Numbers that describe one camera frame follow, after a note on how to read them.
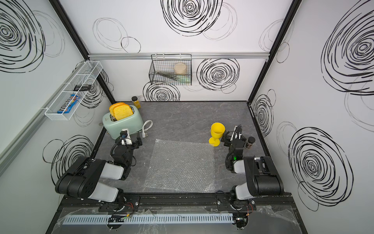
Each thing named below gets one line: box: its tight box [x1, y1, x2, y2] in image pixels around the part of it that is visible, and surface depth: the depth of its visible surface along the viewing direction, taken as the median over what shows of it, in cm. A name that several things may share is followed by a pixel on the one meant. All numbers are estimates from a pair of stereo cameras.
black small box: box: [73, 84, 92, 92], surface depth 80 cm
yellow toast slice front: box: [112, 104, 134, 121], surface depth 91 cm
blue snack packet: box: [56, 94, 81, 114], surface depth 72 cm
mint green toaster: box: [102, 105, 145, 140], surface depth 91 cm
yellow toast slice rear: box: [109, 102, 127, 117], surface depth 88 cm
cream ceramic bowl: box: [173, 62, 187, 75], surface depth 93 cm
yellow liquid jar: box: [131, 96, 141, 109], surface depth 113 cm
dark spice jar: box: [244, 136, 256, 150], surface depth 89 cm
